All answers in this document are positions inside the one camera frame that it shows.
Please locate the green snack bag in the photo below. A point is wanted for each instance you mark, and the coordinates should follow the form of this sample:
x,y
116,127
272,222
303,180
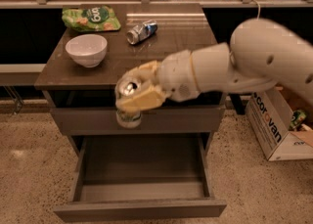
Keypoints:
x,y
100,18

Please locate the white bowl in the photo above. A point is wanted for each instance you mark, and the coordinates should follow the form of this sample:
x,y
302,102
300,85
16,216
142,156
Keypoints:
x,y
87,50

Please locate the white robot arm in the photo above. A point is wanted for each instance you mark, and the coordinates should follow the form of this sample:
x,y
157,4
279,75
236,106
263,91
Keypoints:
x,y
260,54

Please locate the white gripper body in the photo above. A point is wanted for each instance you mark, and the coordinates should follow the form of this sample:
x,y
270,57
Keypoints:
x,y
176,73

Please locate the top drawer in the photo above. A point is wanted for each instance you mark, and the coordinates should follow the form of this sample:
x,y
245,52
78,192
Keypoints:
x,y
92,112

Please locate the green 7up can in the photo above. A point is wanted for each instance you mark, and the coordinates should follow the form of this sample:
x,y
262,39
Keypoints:
x,y
127,114

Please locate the cardboard box with lettering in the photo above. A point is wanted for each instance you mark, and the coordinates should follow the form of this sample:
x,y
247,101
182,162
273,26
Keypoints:
x,y
270,114

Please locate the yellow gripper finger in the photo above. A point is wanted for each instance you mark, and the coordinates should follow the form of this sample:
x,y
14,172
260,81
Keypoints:
x,y
141,99
144,72

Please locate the green can in box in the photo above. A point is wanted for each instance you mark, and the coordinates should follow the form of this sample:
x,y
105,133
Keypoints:
x,y
297,118

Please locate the grey drawer cabinet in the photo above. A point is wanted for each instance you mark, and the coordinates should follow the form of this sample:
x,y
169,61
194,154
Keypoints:
x,y
179,27

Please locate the crushed silver blue can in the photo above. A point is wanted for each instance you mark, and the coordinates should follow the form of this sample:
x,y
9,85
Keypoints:
x,y
141,32

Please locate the open middle drawer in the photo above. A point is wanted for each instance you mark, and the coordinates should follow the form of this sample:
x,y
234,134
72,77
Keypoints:
x,y
130,177

